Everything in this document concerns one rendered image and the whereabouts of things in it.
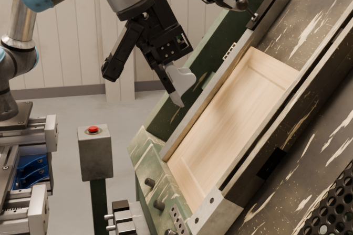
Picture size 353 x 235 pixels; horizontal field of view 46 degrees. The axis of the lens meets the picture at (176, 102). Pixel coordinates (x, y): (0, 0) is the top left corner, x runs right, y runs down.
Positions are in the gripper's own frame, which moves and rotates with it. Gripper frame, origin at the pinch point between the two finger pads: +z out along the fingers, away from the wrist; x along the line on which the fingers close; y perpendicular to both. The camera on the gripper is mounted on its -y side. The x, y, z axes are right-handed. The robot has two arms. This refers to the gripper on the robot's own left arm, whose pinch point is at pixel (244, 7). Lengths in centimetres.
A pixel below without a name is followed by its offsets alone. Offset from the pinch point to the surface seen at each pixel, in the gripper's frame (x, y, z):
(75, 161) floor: 77, 214, 40
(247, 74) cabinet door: 18.5, -2.6, 10.1
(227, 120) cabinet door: 34.8, -3.7, 10.0
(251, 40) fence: 6.4, 2.5, 9.2
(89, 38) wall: -38, 333, 25
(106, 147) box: 58, 41, -4
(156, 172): 58, 17, 7
